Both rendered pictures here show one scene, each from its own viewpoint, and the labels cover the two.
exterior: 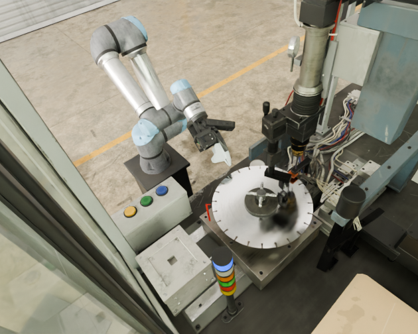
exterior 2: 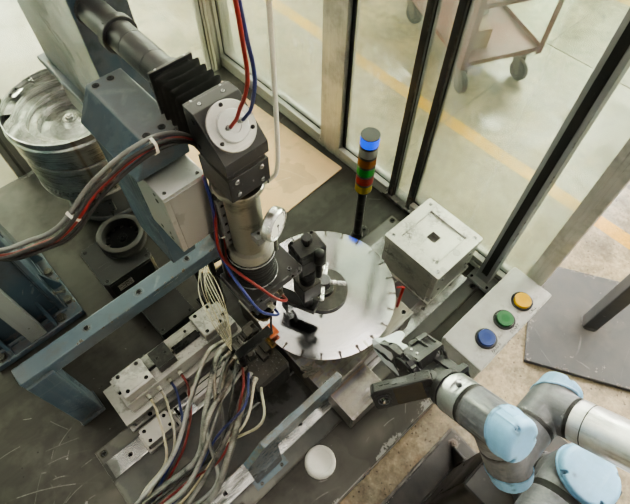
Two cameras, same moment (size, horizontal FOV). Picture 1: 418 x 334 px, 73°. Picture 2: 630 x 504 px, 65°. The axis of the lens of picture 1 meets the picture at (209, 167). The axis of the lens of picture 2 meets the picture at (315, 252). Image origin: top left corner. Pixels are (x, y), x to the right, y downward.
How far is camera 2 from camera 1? 1.10 m
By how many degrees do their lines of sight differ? 74
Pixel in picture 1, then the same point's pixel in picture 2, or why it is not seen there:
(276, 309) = not seen: hidden behind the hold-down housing
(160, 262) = (447, 234)
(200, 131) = (436, 360)
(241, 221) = (350, 262)
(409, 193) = not seen: hidden behind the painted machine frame
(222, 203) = (379, 290)
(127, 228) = (512, 276)
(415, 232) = (142, 254)
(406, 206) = (98, 366)
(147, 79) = not seen: outside the picture
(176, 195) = (458, 330)
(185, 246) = (421, 251)
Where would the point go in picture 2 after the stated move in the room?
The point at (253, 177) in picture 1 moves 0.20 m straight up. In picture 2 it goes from (332, 333) to (336, 291)
